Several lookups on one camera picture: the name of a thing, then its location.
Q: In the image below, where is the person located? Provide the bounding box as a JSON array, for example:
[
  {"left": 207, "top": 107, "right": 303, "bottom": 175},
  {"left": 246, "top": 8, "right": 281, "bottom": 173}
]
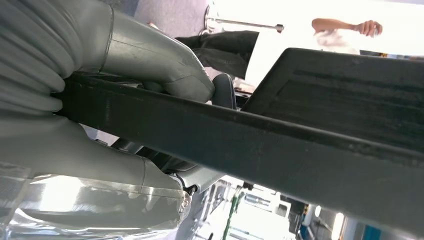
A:
[{"left": 147, "top": 18, "right": 383, "bottom": 90}]

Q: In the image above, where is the chrome stanchion post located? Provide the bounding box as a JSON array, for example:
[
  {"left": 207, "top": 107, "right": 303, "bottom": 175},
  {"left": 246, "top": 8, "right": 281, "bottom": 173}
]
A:
[{"left": 204, "top": 3, "right": 286, "bottom": 35}]

